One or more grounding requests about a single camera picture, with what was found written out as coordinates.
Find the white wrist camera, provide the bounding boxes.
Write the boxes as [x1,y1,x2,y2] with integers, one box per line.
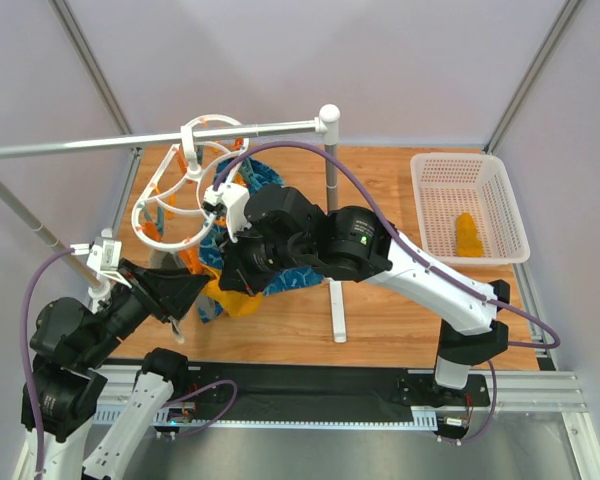
[203,183,250,243]
[70,237,131,302]

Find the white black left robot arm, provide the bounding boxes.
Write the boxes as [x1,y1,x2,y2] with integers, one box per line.
[21,259,210,479]

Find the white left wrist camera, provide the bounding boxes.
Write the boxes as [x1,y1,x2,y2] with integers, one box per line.
[70,237,131,302]

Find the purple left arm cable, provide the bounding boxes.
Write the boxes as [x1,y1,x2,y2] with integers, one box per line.
[19,247,91,480]

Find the white drying rack stand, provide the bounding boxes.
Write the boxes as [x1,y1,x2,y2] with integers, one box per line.
[0,104,347,343]

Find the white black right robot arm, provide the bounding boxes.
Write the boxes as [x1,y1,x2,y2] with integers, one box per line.
[205,183,509,390]

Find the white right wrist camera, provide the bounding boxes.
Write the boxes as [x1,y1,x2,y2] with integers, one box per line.
[203,183,250,243]

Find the grey cloth garment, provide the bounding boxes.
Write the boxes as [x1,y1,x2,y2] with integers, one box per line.
[149,249,208,344]

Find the blue patterned shorts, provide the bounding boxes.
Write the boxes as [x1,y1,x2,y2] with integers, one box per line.
[196,155,331,326]

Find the white round clip hanger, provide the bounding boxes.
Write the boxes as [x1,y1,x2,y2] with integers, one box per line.
[130,114,258,253]

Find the white perforated plastic basket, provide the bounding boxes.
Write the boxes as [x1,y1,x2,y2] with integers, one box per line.
[410,152,530,267]

